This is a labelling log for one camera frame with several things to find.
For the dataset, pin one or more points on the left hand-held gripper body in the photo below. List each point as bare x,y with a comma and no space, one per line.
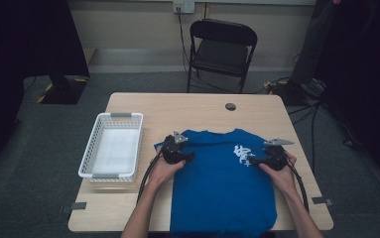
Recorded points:
171,152

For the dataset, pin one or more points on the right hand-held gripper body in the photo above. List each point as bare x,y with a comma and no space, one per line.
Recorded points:
277,158

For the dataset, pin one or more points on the blue t-shirt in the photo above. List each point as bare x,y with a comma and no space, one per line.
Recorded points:
224,185

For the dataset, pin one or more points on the white plastic basket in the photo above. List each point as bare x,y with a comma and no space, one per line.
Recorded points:
91,155

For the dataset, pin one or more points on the person's right hand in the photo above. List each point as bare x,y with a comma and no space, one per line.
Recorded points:
281,180

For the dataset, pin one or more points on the person's left hand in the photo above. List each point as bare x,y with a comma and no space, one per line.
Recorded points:
164,173

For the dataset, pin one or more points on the grey table grommet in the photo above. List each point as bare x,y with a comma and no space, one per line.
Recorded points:
230,106

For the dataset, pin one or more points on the grey tape strip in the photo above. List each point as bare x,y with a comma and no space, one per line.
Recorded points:
76,206
321,200

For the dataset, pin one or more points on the black floor stand base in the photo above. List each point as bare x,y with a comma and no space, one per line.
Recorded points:
293,92

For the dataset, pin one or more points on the black folding chair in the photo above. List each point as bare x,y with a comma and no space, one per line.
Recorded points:
222,54

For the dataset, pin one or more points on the grey stand cover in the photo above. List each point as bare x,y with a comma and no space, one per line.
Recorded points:
313,46

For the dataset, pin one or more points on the black yellow-striped stand base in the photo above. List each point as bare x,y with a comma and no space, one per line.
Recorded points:
63,92

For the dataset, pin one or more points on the dark curtain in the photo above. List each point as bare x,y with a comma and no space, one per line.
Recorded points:
366,66

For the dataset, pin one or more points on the black curtain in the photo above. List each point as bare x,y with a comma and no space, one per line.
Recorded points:
19,59

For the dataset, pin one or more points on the white wall socket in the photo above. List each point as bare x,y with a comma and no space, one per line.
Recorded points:
184,6

